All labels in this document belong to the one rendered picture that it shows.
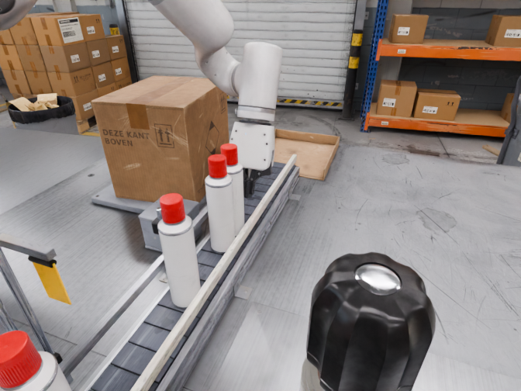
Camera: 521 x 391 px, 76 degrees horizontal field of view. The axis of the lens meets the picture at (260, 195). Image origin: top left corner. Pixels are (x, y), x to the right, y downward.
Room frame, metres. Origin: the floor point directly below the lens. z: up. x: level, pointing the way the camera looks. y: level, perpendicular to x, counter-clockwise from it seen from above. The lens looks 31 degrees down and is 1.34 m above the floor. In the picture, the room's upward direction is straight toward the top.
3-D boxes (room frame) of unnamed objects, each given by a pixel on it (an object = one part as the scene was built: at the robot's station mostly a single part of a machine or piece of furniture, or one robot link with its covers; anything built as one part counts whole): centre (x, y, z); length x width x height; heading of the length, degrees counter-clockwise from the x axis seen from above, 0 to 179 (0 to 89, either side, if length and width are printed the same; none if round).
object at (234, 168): (0.60, 0.06, 0.98); 0.05 x 0.05 x 0.20
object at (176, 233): (0.41, 0.13, 0.98); 0.05 x 0.05 x 0.20
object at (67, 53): (4.21, 2.25, 0.57); 1.20 x 0.85 x 1.14; 168
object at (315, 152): (1.12, -0.13, 0.85); 0.30 x 0.26 x 0.04; 160
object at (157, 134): (0.92, 0.25, 0.99); 0.30 x 0.24 x 0.27; 167
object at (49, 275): (0.24, 0.21, 1.09); 0.03 x 0.01 x 0.06; 70
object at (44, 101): (2.64, 1.72, 0.50); 0.42 x 0.41 x 0.28; 166
